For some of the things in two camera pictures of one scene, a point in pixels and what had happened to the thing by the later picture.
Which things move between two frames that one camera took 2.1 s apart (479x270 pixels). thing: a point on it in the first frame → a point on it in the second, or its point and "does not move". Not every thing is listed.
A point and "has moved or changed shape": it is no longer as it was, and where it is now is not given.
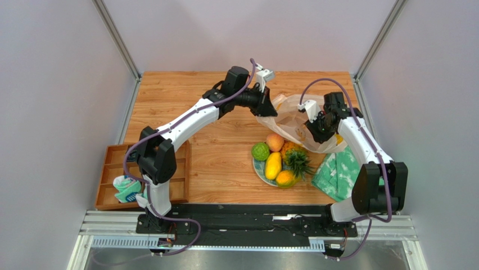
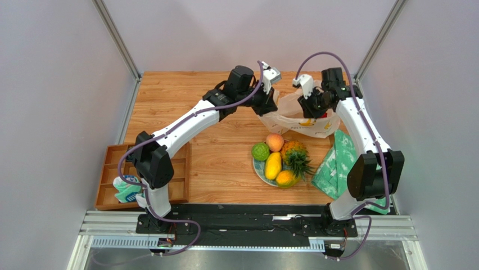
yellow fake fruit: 273,166 does not move
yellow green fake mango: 287,179 does not move
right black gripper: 319,127 → 308,109
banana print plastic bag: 290,124 has moved or changed shape
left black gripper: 263,107 does not move
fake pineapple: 296,158 does not move
